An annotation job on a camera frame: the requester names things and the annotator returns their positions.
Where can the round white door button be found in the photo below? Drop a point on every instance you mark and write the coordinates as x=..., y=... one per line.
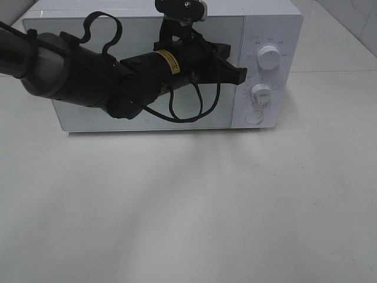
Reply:
x=254, y=117

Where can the left black silver wrist camera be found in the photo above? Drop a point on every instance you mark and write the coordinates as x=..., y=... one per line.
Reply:
x=182, y=12

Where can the white round knob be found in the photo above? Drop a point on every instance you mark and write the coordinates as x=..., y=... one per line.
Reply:
x=268, y=57
x=260, y=94

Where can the white microwave oven body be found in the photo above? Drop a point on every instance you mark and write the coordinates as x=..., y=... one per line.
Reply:
x=244, y=25

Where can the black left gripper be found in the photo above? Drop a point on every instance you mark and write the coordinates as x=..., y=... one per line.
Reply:
x=190, y=59

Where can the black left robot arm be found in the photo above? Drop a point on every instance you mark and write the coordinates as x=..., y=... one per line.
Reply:
x=58, y=67

